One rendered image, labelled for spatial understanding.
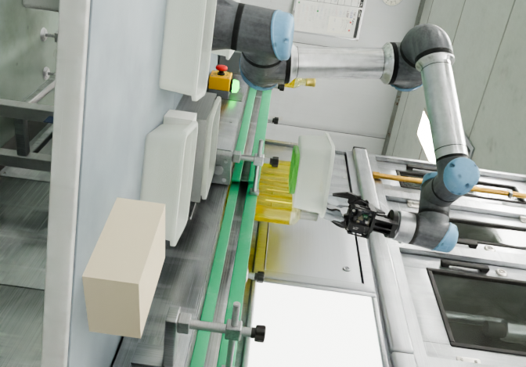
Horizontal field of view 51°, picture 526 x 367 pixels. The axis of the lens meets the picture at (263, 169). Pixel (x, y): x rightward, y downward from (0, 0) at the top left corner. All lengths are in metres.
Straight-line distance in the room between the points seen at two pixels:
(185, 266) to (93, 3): 0.72
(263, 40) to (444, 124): 0.47
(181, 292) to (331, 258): 0.60
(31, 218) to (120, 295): 1.03
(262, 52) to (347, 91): 6.46
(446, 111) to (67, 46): 0.95
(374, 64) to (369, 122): 6.48
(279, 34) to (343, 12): 6.14
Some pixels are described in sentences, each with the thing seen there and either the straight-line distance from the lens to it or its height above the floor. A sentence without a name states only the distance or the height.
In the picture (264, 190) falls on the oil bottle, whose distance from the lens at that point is 1.61.
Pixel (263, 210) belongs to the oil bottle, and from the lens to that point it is 1.56.
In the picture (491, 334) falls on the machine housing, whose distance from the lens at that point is 1.67.
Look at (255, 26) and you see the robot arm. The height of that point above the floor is 0.90.
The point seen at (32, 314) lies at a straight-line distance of 1.47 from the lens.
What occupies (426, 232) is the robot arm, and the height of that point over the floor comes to 1.38.
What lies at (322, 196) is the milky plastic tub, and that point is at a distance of 1.29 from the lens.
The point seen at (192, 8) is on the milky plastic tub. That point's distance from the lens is 1.07.
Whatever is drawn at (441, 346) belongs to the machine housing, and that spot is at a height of 1.48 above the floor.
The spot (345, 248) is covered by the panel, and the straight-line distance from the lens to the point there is 1.71.
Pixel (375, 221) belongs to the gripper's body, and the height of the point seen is 1.25.
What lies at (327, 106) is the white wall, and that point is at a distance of 7.89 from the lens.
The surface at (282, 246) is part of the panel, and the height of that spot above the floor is 1.06.
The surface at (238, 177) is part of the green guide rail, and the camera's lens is 1.60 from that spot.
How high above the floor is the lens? 0.96
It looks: level
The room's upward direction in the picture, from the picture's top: 98 degrees clockwise
